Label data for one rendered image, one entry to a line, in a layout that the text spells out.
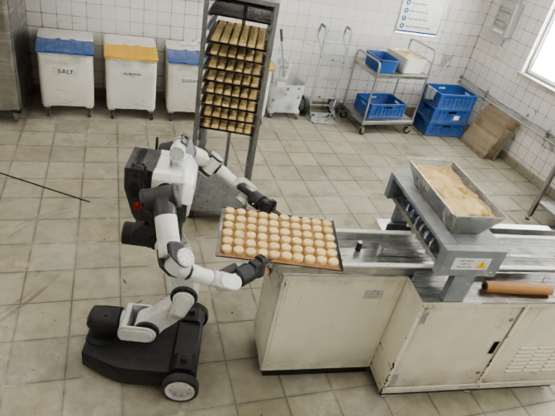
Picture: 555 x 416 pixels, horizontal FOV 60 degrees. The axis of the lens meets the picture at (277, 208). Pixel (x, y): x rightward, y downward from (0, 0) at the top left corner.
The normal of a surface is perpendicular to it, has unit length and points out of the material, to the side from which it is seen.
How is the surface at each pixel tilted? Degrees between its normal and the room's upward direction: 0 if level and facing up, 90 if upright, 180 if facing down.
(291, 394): 0
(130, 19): 90
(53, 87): 92
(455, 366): 90
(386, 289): 90
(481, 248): 0
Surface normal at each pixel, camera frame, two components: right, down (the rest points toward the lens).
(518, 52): -0.95, 0.01
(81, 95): 0.32, 0.61
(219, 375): 0.17, -0.82
